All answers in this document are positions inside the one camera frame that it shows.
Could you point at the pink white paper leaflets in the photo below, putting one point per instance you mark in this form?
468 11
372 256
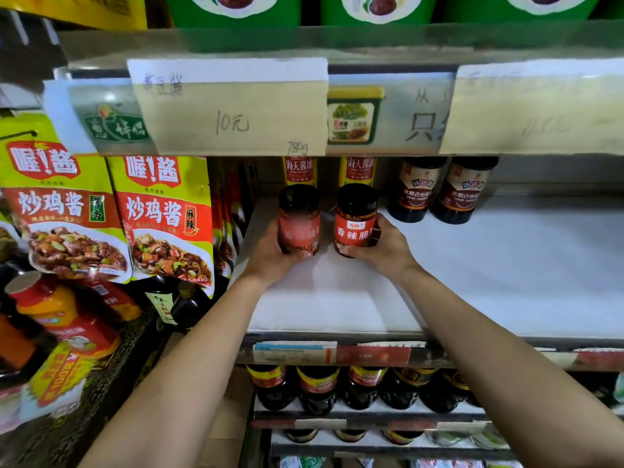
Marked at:
29 409

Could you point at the dark gold patterned box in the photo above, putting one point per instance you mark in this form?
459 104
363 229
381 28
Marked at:
73 433

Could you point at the row of short sauce jars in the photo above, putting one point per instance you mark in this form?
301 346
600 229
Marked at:
390 436

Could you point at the orange and green sauce tubs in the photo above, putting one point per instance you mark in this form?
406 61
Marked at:
478 14

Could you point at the person's right forearm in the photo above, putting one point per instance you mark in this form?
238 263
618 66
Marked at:
512 380

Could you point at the person's left forearm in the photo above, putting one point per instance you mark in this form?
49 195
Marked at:
180 385

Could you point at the row of large dark bottles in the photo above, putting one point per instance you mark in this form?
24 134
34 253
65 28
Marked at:
317 389

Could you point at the dark bottle pale label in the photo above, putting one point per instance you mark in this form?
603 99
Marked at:
163 302

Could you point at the green tub yellow lid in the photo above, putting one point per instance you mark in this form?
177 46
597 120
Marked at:
612 7

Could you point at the row of green sauce tubs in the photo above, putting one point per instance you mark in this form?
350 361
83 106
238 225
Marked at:
195 14
341 16

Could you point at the large black jug gold emblem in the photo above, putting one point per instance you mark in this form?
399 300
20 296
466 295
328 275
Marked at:
187 307

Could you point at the yellow red promo card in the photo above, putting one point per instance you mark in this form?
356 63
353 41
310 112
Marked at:
61 375

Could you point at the orange squeeze bottle red cap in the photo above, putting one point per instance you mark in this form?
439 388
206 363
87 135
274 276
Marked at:
63 311

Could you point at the row of seasoning sachets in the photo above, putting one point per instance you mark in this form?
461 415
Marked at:
302 463

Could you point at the yellow food print pouch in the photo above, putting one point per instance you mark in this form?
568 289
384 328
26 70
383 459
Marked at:
73 9

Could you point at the yellow label soy sauce bottle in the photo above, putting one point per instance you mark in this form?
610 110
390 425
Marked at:
300 171
358 170

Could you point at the vinegar bottle red cap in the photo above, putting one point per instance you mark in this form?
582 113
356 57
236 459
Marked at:
414 190
460 192

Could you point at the person's right hand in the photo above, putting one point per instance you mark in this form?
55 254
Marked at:
390 248

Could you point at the hanging yellow sauce packets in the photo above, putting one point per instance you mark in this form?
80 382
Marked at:
63 204

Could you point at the person's left hand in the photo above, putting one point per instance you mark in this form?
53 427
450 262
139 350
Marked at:
265 260

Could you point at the black label gold emblem bottle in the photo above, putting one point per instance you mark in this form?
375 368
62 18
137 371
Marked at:
14 346

